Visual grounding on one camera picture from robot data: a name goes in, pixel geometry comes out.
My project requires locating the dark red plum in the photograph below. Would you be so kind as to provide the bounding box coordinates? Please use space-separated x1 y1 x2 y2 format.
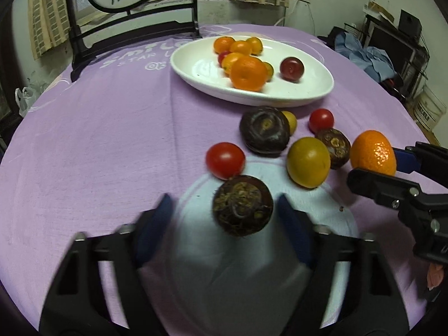
280 57 304 82

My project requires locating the yellow-green round fruit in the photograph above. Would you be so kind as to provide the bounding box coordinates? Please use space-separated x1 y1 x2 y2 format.
286 137 331 189

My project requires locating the white oval plate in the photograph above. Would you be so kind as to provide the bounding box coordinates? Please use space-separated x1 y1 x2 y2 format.
170 36 334 108

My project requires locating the black framed round screen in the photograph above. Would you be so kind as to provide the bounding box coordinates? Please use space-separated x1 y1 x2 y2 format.
65 0 200 83

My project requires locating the white plastic bucket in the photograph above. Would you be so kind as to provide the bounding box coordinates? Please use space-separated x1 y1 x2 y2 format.
413 84 447 131

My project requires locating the orange kumquat far right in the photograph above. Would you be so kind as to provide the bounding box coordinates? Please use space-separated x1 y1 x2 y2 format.
246 36 263 56

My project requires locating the large orange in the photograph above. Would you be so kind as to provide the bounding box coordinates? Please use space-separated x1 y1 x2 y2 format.
349 130 397 176
230 56 268 92

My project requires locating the blue clothes pile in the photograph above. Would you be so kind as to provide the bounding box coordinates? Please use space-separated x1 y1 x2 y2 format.
334 32 396 83

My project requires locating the white power cable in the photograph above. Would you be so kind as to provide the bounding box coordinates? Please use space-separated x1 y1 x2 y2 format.
272 0 318 36

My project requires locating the orange kumquat back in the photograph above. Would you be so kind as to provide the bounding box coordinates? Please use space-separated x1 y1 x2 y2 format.
213 36 235 55

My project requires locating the dark water chestnut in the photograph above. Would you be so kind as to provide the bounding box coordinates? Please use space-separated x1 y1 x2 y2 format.
212 175 274 237
315 128 351 170
239 106 291 157

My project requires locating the red cherry tomato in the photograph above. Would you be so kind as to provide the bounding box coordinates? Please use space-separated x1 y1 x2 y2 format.
308 108 335 134
206 142 246 181
218 51 230 67

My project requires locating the purple tablecloth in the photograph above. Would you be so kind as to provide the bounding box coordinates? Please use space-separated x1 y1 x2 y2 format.
1 24 427 335

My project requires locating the person's right hand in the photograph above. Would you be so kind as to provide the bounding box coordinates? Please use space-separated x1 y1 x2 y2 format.
427 263 444 290

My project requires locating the orange kumquat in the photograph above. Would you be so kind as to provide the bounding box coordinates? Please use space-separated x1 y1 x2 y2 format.
229 40 252 55
213 36 235 55
246 36 263 56
220 52 244 76

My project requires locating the white plastic bag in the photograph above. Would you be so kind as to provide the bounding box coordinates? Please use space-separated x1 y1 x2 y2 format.
15 87 39 118

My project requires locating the orange kumquat middle right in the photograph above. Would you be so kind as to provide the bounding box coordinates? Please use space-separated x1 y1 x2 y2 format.
229 40 252 55

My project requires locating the orange kumquat front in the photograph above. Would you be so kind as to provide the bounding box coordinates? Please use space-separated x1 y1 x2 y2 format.
220 52 244 76

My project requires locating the beige checked curtain left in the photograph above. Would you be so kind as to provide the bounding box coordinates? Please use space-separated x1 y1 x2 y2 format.
28 0 70 60

